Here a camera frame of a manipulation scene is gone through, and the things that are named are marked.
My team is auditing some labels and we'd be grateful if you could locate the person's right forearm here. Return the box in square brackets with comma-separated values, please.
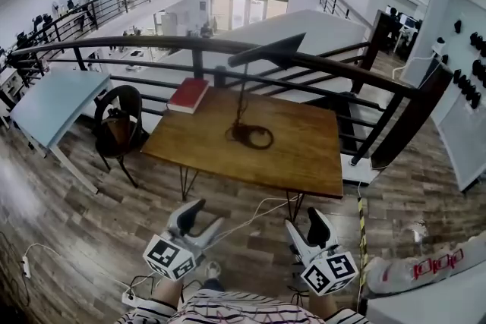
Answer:
[307, 291, 339, 320]

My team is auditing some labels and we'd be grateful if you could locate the person's left forearm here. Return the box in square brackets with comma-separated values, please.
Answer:
[153, 275, 188, 311]

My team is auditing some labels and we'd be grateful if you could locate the white cable on board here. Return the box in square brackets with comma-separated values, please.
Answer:
[391, 51, 443, 80]

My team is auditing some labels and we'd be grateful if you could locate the wide white power strip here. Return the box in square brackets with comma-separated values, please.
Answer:
[121, 290, 142, 305]

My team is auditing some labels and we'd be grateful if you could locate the short black metal stair railing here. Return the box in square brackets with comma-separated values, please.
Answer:
[319, 0, 375, 30]

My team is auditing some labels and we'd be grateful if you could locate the white board with black holders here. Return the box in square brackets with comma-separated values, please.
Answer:
[398, 0, 486, 193]

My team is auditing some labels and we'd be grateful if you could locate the long black metal balcony railing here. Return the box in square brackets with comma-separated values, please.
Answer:
[14, 0, 186, 46]

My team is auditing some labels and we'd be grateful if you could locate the white post base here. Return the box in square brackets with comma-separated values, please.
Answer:
[340, 153, 381, 186]

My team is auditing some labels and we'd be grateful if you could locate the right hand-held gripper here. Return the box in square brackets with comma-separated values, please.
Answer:
[284, 206, 359, 296]

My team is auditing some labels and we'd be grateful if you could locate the black desk lamp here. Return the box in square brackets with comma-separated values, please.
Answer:
[225, 32, 307, 151]

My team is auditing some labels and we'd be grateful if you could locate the thin white floor cable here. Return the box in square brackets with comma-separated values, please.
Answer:
[216, 195, 303, 240]

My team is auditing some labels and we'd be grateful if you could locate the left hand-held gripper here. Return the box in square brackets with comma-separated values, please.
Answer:
[143, 199, 225, 282]

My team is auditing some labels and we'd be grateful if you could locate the dark wooden handrail railing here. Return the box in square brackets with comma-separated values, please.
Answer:
[7, 9, 455, 168]

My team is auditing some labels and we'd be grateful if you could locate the person's shoe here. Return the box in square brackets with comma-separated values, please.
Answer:
[204, 260, 222, 281]

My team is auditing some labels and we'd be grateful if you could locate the black round-back chair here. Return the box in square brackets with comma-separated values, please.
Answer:
[93, 84, 150, 190]

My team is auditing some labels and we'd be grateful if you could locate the light blue table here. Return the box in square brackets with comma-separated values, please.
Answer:
[10, 68, 114, 195]

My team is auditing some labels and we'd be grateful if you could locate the clear plastic bag red print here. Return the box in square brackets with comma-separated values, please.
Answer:
[364, 234, 486, 296]

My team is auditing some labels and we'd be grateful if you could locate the yellow black striped tape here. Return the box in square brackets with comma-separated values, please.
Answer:
[356, 197, 370, 310]

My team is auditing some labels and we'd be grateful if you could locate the white tall cabinet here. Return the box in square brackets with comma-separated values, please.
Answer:
[159, 11, 179, 36]

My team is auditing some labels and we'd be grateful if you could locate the person's striped shirt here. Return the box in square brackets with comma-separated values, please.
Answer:
[115, 288, 371, 324]

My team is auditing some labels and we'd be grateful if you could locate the red hardcover book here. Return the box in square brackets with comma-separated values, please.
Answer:
[166, 77, 211, 115]

